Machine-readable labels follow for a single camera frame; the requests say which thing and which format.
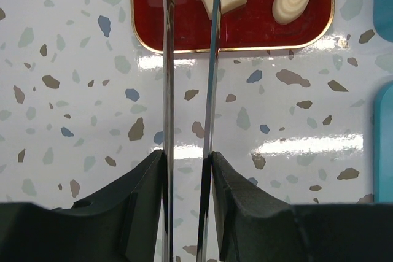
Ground metal tongs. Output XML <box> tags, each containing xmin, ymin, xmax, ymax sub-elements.
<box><xmin>162</xmin><ymin>0</ymin><xmax>221</xmax><ymax>261</ymax></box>

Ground teal tin lid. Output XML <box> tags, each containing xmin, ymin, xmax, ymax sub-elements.
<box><xmin>373</xmin><ymin>82</ymin><xmax>393</xmax><ymax>203</ymax></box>

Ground teal tin box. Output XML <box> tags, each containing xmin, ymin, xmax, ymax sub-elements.
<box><xmin>373</xmin><ymin>0</ymin><xmax>393</xmax><ymax>42</ymax></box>

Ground red lacquer tray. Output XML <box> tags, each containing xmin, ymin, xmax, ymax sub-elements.
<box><xmin>131</xmin><ymin>0</ymin><xmax>335</xmax><ymax>53</ymax></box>

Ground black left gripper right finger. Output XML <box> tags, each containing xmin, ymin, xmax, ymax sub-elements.
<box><xmin>212</xmin><ymin>152</ymin><xmax>392</xmax><ymax>261</ymax></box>

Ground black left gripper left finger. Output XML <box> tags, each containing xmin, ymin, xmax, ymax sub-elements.
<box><xmin>1</xmin><ymin>150</ymin><xmax>163</xmax><ymax>261</ymax></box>

